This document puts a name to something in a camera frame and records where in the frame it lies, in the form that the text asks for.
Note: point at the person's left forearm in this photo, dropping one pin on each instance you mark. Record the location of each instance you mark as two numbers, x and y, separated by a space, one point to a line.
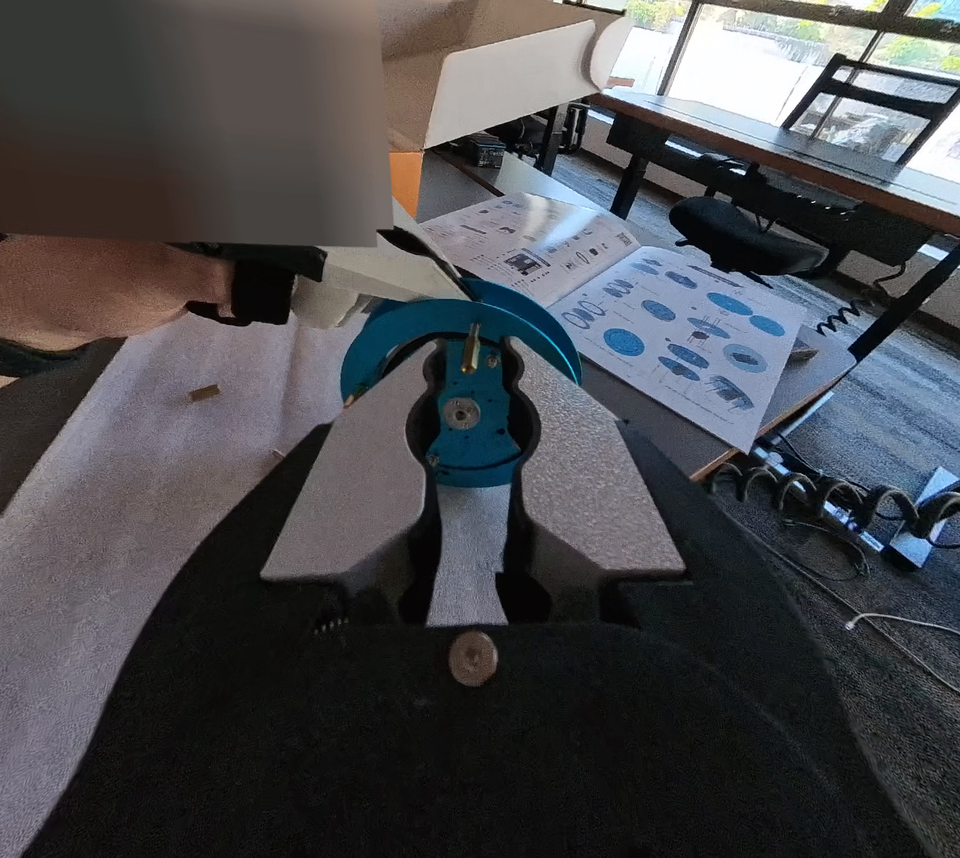
90 291

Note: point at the dark grey desk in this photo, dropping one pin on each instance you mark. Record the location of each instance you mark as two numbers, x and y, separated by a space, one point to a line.
810 378

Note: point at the printed instruction booklet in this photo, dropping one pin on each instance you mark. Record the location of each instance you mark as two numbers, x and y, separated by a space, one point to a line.
660 318

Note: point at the white power adapter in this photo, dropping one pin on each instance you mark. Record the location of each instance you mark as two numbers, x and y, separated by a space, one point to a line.
918 521

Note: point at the person's left hand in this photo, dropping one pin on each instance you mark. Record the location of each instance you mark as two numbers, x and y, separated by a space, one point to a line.
210 291

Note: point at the white foam sheet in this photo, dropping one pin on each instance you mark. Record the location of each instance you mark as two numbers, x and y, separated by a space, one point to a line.
135 498

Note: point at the black office chair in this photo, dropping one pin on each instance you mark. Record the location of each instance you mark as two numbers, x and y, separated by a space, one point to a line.
750 235

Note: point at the long beige table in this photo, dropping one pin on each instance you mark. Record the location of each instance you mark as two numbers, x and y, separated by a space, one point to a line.
810 153

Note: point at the large window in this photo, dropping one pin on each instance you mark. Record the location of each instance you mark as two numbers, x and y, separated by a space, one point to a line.
780 3

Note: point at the black chair frame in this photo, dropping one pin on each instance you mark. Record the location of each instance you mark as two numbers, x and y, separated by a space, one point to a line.
878 108

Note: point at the brass standoff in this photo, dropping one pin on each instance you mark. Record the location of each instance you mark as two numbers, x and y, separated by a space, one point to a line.
471 348
204 391

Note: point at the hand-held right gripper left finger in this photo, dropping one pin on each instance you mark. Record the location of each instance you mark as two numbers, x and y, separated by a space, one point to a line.
353 498

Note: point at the orange cardboard box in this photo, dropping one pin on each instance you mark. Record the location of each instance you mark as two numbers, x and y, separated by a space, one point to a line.
495 78

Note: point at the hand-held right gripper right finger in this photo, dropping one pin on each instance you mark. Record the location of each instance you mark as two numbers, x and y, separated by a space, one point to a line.
600 498

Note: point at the blue round metal base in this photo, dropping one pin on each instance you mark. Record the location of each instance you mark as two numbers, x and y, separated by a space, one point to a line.
390 333

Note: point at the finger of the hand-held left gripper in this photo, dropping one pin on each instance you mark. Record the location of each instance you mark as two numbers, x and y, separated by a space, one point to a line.
405 273
327 300

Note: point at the blue disc with bearing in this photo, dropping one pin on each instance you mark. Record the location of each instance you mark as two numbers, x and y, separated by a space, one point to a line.
480 423

